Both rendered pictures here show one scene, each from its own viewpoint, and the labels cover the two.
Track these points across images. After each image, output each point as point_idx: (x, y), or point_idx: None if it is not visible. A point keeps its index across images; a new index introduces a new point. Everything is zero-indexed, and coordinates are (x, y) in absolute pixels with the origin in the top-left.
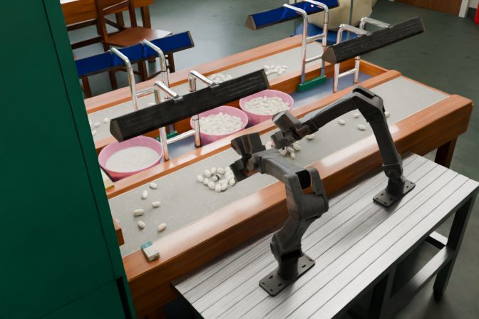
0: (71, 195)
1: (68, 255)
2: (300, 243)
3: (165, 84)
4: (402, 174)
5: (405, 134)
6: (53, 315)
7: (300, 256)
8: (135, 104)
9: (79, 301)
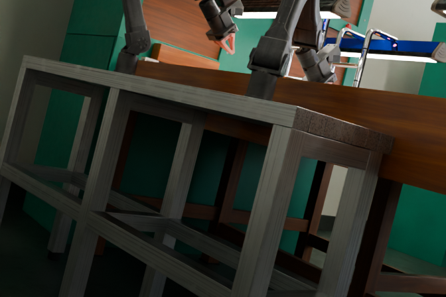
0: None
1: None
2: (131, 32)
3: (358, 63)
4: (267, 68)
5: (392, 91)
6: (95, 38)
7: (126, 50)
8: None
9: (102, 38)
